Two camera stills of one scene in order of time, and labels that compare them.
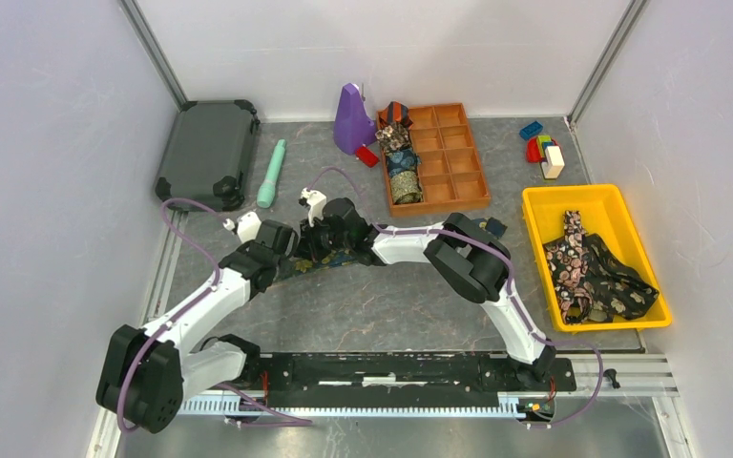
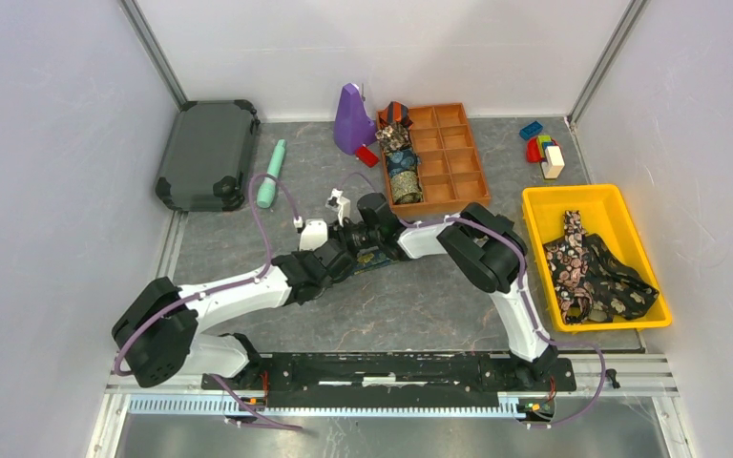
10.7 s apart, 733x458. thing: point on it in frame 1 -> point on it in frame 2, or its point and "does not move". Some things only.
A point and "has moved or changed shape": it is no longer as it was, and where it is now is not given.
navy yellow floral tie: x=492 y=226 has moved or changed shape
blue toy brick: x=532 y=130 does not move
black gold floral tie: x=618 y=292 does not move
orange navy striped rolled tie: x=395 y=112 does not move
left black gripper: x=244 y=249 -> x=300 y=256
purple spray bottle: x=353 y=128 does not move
